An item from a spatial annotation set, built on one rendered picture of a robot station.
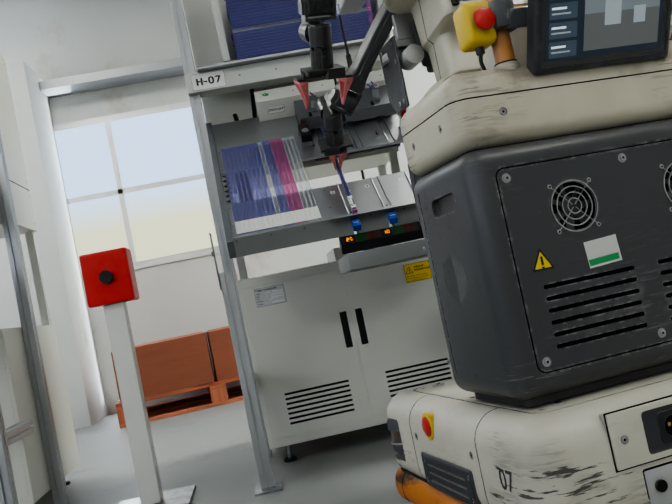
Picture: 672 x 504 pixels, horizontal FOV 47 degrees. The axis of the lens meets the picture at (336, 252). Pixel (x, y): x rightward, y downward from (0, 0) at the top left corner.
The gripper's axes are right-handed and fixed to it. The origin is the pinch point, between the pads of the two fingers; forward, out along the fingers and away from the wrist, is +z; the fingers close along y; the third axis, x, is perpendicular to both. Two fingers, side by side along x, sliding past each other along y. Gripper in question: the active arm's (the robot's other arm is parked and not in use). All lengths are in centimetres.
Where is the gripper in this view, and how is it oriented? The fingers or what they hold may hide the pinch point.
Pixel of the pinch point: (337, 166)
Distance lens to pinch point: 249.7
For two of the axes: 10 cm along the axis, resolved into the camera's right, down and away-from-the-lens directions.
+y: -9.8, 2.0, -1.0
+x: 2.0, 6.2, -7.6
